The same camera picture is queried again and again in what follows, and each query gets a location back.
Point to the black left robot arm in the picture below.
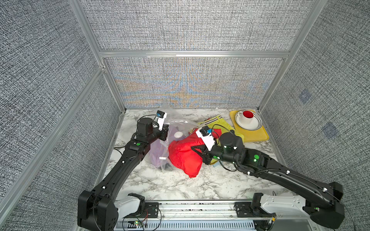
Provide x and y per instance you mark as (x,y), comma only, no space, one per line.
(98,209)

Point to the red striped waistband shorts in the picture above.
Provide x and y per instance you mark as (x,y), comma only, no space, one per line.
(183,157)

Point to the clear plastic vacuum bag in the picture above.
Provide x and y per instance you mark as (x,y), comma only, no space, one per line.
(176,119)

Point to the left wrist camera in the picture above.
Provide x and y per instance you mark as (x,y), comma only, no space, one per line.
(161,118)

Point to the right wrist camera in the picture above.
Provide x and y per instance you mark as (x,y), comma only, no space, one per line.
(205,133)

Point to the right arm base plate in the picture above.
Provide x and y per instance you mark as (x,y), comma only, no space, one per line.
(246,210)

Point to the purple garment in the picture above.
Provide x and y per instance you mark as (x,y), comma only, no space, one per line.
(158,156)

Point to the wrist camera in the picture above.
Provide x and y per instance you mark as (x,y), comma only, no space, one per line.
(161,118)
(205,133)

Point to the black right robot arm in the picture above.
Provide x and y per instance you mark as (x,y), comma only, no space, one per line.
(323,200)

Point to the white cup red inside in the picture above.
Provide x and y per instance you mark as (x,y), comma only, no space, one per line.
(245,117)

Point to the white vacuum bag valve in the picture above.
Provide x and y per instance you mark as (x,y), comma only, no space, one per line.
(178,134)

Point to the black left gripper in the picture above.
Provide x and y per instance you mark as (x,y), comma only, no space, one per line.
(163,136)

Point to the white patterned saucer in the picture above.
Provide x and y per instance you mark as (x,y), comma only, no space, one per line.
(253,126)

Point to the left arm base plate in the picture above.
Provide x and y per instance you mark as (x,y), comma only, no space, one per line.
(150,210)

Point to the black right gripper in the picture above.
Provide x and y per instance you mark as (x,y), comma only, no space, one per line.
(207,155)

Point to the yellow plastic tray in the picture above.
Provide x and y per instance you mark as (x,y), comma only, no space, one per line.
(250,136)

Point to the yellow garment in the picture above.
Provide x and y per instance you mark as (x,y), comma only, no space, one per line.
(219,123)

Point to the aluminium front rail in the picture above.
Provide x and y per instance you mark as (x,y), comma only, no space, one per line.
(285,207)

